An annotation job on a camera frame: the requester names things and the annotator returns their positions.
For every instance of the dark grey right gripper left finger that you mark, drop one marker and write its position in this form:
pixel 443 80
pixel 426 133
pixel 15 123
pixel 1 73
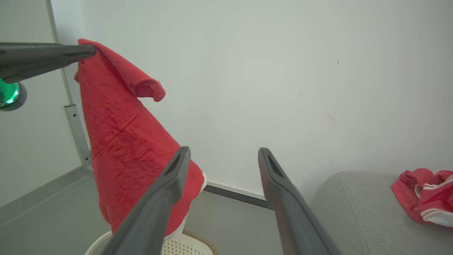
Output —
pixel 155 209

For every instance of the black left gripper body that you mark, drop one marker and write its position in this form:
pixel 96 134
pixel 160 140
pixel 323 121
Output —
pixel 9 95

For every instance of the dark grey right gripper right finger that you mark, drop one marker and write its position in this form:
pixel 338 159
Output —
pixel 293 212

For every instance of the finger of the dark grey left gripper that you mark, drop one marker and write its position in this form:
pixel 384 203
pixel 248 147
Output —
pixel 32 67
pixel 42 48

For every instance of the plain red garment white hem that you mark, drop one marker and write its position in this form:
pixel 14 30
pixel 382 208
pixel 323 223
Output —
pixel 134 159

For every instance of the red white-striped garment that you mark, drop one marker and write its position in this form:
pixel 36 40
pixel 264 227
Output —
pixel 428 198

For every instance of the cream perforated laundry basket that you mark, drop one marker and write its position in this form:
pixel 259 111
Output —
pixel 184 246

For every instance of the white and black baseboard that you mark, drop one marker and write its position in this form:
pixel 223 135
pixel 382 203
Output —
pixel 237 193

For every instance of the grey fabric sofa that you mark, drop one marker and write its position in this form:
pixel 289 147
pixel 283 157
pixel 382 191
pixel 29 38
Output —
pixel 368 219

